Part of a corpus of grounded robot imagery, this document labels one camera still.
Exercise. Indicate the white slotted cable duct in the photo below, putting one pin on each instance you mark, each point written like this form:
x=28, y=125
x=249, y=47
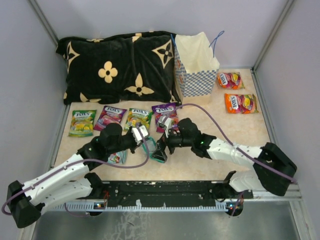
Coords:
x=92, y=206

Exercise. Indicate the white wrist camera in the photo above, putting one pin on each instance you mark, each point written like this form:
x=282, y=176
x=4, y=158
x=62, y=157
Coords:
x=163, y=124
x=139, y=133

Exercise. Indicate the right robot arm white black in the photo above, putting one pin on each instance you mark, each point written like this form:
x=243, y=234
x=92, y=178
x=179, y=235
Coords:
x=268, y=166

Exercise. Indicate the yellow green snack packet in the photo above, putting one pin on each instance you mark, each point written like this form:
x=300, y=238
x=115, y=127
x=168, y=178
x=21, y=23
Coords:
x=135, y=116

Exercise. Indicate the orange snack packet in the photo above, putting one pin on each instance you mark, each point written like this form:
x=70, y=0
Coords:
x=240, y=103
x=230, y=80

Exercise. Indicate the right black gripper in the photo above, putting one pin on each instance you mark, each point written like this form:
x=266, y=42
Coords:
x=160, y=153

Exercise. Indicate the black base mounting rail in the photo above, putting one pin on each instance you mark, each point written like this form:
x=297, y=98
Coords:
x=164, y=193

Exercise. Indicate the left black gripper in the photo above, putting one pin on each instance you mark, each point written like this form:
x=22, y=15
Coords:
x=132, y=149

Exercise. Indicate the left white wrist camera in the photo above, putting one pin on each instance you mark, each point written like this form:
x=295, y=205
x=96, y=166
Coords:
x=139, y=133

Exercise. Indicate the green Fox's candy bag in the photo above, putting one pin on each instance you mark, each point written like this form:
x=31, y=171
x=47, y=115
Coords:
x=82, y=123

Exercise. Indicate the black pillow with beige flowers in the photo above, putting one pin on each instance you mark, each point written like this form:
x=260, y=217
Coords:
x=125, y=67

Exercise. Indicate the red teal snack packet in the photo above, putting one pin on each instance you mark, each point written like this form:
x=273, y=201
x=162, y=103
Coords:
x=166, y=109

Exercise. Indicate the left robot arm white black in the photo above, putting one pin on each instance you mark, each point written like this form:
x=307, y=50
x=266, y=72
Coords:
x=73, y=179

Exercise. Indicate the blue checkered paper bag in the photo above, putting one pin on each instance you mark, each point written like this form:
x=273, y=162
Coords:
x=195, y=67

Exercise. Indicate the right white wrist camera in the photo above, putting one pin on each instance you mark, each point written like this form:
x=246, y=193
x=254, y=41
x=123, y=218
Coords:
x=163, y=124

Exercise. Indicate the purple snack packet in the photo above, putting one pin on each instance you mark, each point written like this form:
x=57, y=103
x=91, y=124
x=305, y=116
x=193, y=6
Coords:
x=109, y=115

